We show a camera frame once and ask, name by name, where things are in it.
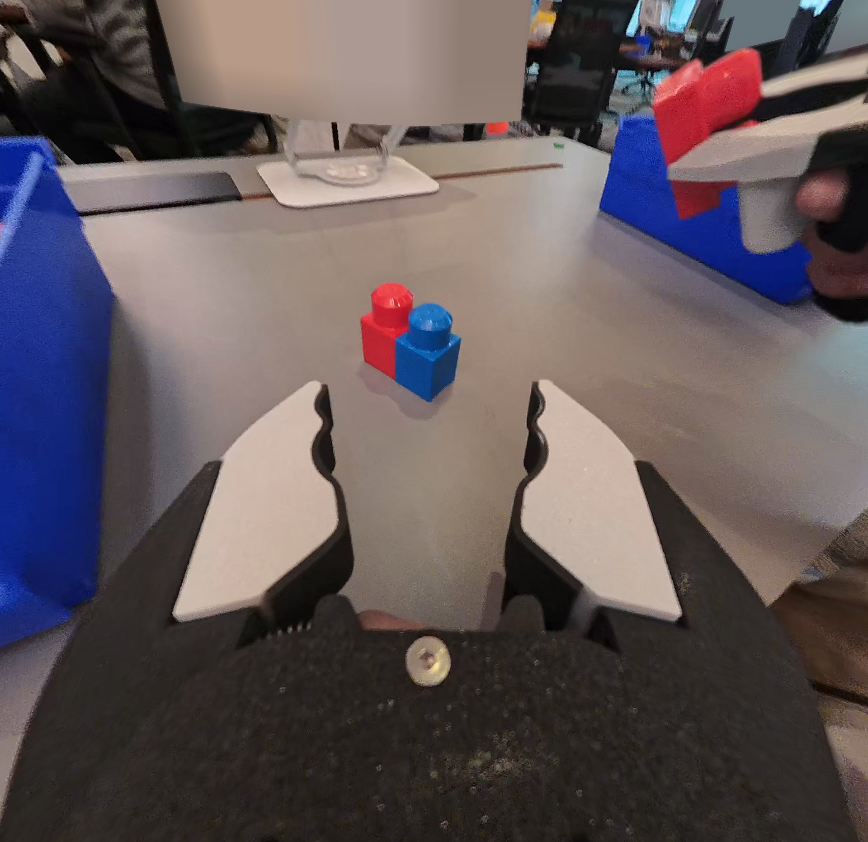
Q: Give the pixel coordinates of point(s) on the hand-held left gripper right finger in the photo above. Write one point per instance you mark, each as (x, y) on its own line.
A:
(597, 517)

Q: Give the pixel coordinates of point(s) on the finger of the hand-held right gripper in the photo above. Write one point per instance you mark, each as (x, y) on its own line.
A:
(814, 85)
(760, 157)

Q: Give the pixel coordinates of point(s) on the person's beige trousers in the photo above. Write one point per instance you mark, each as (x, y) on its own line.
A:
(834, 625)

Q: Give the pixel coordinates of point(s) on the white document stand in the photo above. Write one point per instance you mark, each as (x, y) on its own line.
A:
(353, 184)

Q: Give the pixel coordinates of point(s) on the blue plastic bin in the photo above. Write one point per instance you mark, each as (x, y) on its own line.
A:
(54, 408)
(644, 218)

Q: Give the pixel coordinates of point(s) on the blue toy block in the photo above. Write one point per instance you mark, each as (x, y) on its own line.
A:
(431, 361)

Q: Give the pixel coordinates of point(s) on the black office chair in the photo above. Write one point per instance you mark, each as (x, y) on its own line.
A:
(583, 49)

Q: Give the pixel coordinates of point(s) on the red double toy block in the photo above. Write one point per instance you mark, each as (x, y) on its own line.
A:
(705, 103)

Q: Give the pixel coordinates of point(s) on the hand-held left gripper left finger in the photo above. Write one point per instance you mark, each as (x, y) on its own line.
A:
(265, 517)

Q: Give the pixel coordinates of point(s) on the orange traffic cone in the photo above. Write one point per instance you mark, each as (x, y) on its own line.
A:
(498, 130)

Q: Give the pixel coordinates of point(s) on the person's right hand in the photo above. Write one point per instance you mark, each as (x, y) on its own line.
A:
(834, 266)

